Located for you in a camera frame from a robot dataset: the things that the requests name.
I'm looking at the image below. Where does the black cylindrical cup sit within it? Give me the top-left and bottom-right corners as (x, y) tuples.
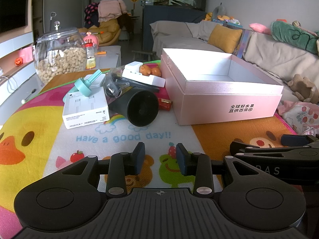
(109, 87), (159, 127)

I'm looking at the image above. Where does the small red box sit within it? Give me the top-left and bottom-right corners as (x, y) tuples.
(158, 98), (172, 111)

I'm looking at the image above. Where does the white product box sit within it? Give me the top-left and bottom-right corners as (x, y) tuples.
(62, 87), (110, 129)

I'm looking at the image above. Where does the clear plastic bag with items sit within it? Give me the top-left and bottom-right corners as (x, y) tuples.
(103, 66), (130, 98)

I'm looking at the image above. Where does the teal handheld fan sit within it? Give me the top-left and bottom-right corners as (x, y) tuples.
(73, 70), (102, 97)

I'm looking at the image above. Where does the white long charger box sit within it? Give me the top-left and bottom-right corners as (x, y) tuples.
(122, 61), (165, 87)

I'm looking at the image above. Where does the brown dog figurine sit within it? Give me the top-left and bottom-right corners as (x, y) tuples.
(139, 64), (162, 77)

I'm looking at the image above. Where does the pink floral blanket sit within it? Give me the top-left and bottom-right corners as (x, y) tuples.
(277, 100), (319, 136)

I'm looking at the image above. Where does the pink open gift box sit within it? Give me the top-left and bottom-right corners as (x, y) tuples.
(160, 48), (283, 125)

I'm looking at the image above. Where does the brown teddy bear plush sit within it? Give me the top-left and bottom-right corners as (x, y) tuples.
(288, 74), (319, 104)

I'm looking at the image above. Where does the colourful cartoon play mat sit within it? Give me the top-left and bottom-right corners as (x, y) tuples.
(1, 82), (293, 238)

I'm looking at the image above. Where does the white low coffee table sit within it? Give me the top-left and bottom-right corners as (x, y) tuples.
(91, 45), (122, 70)

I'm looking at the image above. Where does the small red-lid jar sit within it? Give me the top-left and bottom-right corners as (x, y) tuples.
(85, 43), (97, 70)

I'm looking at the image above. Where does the beige covered sofa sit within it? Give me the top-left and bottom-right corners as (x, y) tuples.
(149, 21), (318, 101)

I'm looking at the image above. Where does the yellow cushion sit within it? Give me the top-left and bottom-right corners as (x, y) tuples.
(208, 24), (243, 53)

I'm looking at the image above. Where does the glass jar of peanuts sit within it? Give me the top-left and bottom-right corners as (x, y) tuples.
(35, 21), (87, 85)

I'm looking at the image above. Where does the yellow beanbag chair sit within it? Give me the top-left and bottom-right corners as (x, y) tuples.
(78, 19), (121, 46)

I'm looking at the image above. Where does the green plush pillow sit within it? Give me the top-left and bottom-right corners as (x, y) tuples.
(270, 21), (318, 55)

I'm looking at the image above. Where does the orange pumpkin ornament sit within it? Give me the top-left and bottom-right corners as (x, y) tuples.
(15, 57), (23, 67)

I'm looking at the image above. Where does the pink plush toy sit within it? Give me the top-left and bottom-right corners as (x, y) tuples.
(249, 23), (271, 35)

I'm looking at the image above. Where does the pink clothes pile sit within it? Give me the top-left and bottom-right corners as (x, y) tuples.
(98, 0), (128, 22)

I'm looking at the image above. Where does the black television screen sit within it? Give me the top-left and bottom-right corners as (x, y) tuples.
(0, 0), (28, 33)

